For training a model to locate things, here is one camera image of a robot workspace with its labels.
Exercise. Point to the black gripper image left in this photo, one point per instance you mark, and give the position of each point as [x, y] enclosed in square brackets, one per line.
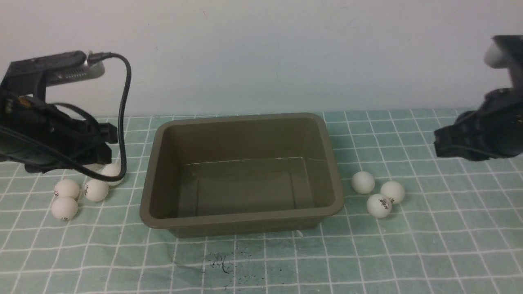
[43, 138]

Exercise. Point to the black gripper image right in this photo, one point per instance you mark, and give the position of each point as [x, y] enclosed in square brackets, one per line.
[493, 131]

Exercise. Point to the grey wrist camera image left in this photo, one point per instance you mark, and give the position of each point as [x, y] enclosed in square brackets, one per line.
[32, 76]

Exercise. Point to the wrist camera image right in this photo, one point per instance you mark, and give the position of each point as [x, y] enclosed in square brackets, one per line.
[506, 52]

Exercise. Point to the black camera cable image left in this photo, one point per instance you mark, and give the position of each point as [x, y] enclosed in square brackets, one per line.
[118, 150]

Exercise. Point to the olive green plastic bin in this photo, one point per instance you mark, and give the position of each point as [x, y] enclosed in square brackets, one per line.
[223, 176]

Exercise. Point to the white ping-pong ball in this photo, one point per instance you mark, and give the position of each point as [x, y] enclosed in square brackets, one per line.
[363, 182]
[67, 188]
[112, 170]
[394, 191]
[96, 190]
[64, 208]
[379, 206]

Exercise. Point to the green checked tablecloth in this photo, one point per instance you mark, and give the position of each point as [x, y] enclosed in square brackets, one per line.
[457, 231]

